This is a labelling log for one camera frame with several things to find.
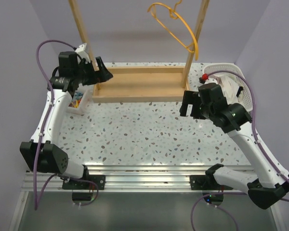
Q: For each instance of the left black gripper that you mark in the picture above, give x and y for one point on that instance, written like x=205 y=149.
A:
x=97 y=76

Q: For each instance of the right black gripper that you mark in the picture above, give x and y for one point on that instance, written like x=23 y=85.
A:
x=192 y=97

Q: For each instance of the orange plastic hanger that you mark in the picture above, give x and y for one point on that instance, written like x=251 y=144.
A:
x=171 y=20

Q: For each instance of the yellow clothespin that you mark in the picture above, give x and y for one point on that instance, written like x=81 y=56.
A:
x=75 y=104

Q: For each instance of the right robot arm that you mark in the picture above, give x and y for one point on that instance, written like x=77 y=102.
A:
x=270 y=183

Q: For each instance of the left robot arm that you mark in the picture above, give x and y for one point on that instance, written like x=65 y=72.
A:
x=42 y=153

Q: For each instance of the white clothespin tray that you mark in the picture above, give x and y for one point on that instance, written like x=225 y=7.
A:
x=82 y=107

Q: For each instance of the clothespins in tray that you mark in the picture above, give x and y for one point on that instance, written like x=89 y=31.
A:
x=76 y=100

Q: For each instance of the wooden hanging rack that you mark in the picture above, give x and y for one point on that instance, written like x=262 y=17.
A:
x=138 y=84

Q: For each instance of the clothes in basket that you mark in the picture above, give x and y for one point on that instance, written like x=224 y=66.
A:
x=231 y=86

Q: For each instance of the white laundry basket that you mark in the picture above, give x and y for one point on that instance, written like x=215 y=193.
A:
x=245 y=97

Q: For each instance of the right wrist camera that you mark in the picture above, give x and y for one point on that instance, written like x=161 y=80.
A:
x=206 y=79

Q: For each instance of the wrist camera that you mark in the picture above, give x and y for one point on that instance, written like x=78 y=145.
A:
x=82 y=51
x=206 y=79

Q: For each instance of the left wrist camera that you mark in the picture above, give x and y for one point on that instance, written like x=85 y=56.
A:
x=82 y=51

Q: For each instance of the aluminium mounting rail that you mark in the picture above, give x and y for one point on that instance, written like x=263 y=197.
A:
x=140 y=179

